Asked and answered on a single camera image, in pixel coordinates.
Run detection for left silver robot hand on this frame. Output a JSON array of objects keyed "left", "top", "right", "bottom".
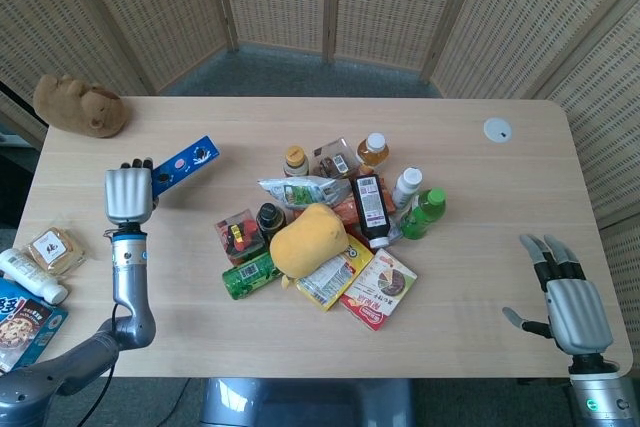
[{"left": 103, "top": 158, "right": 161, "bottom": 226}]

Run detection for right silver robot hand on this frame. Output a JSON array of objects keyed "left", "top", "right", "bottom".
[{"left": 502, "top": 233, "right": 615, "bottom": 374}]

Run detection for blue pink Oreo box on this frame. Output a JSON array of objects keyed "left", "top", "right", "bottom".
[{"left": 151, "top": 135, "right": 221, "bottom": 200}]

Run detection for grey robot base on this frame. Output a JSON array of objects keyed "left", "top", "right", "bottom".
[{"left": 199, "top": 377, "right": 416, "bottom": 427}]

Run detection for wrapped sandwich bread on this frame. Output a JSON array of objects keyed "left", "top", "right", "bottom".
[{"left": 25, "top": 226, "right": 88, "bottom": 277}]

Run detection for brown plush animal toy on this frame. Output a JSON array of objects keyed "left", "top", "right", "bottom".
[{"left": 33, "top": 73, "right": 126, "bottom": 139}]

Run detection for clear pack red contents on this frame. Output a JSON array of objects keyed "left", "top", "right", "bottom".
[{"left": 214, "top": 207, "right": 270, "bottom": 267}]

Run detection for small white labelled bottle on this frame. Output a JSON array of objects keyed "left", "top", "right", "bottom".
[{"left": 0, "top": 247, "right": 69, "bottom": 306}]

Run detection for dark soda bottle black cap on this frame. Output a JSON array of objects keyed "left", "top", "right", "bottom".
[{"left": 255, "top": 202, "right": 288, "bottom": 248}]

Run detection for blue cookie box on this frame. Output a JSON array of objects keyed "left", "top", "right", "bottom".
[{"left": 0, "top": 277, "right": 70, "bottom": 375}]

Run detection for brown bottle yellow lid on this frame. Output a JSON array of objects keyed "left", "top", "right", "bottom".
[{"left": 283, "top": 145, "right": 311, "bottom": 179}]

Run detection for silver green snack bag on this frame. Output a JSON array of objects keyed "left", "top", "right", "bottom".
[{"left": 257, "top": 174, "right": 354, "bottom": 212}]

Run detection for green bottle green cap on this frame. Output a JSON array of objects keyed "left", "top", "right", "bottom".
[{"left": 401, "top": 187, "right": 447, "bottom": 241}]

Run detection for yellow mango plush toy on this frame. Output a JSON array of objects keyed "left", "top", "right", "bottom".
[{"left": 269, "top": 203, "right": 350, "bottom": 291}]

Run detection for clear plastic wrapper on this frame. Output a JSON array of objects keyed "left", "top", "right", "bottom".
[{"left": 385, "top": 216, "right": 417, "bottom": 247}]

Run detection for red white biscuit box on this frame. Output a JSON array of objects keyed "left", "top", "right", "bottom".
[{"left": 339, "top": 248, "right": 419, "bottom": 332}]

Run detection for clear box brown snack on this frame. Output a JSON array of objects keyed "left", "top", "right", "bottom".
[{"left": 312, "top": 136, "right": 360, "bottom": 180}]

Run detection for orange snack package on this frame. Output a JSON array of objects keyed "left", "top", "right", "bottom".
[{"left": 329, "top": 175, "right": 402, "bottom": 226}]

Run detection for yellow snack bag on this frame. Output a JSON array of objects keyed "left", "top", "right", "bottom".
[{"left": 294, "top": 233, "right": 375, "bottom": 312}]

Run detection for dark bottle purple label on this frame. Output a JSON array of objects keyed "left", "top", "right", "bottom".
[{"left": 351, "top": 174, "right": 392, "bottom": 249}]

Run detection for orange juice bottle white cap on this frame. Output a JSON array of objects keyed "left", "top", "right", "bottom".
[{"left": 355, "top": 132, "right": 390, "bottom": 172}]

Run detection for black cable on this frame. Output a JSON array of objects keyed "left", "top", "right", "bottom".
[{"left": 97, "top": 300, "right": 126, "bottom": 398}]

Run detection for white table cable grommet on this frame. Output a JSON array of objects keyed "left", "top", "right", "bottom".
[{"left": 482, "top": 117, "right": 515, "bottom": 145}]

